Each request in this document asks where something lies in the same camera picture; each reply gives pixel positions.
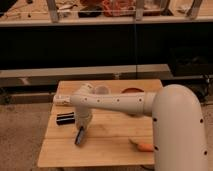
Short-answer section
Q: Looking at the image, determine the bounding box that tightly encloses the black rectangular block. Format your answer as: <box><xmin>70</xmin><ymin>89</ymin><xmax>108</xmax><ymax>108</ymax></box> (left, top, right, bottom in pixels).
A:
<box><xmin>56</xmin><ymin>113</ymin><xmax>75</xmax><ymax>125</ymax></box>

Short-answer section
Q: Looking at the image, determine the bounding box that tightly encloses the orange carrot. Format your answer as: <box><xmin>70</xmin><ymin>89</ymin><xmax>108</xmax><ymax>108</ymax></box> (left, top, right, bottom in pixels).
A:
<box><xmin>129</xmin><ymin>139</ymin><xmax>154</xmax><ymax>152</ymax></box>

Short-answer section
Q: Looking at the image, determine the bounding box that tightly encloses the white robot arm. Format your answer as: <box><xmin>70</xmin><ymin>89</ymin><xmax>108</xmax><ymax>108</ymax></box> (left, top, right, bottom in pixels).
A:
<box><xmin>70</xmin><ymin>84</ymin><xmax>208</xmax><ymax>171</ymax></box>

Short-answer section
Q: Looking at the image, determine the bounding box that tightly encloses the red clutter on bench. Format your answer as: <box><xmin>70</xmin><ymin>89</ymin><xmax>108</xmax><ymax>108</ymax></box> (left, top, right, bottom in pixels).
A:
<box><xmin>102</xmin><ymin>0</ymin><xmax>135</xmax><ymax>17</ymax></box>

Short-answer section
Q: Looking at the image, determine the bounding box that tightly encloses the wooden table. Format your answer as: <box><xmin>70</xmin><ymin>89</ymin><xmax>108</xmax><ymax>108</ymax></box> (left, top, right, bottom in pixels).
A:
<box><xmin>37</xmin><ymin>79</ymin><xmax>165</xmax><ymax>168</ymax></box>

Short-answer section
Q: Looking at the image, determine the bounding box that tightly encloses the long workbench shelf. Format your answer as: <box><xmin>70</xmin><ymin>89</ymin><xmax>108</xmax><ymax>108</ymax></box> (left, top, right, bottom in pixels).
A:
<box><xmin>0</xmin><ymin>64</ymin><xmax>172</xmax><ymax>87</ymax></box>

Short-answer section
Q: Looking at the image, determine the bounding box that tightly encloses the red bowl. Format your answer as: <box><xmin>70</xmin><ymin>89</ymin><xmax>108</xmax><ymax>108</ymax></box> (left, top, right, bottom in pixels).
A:
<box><xmin>121</xmin><ymin>87</ymin><xmax>144</xmax><ymax>93</ymax></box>

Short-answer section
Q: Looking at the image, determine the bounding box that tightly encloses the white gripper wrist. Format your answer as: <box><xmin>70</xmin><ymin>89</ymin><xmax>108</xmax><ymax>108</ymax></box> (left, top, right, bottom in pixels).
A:
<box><xmin>75</xmin><ymin>107</ymin><xmax>92</xmax><ymax>145</ymax></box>

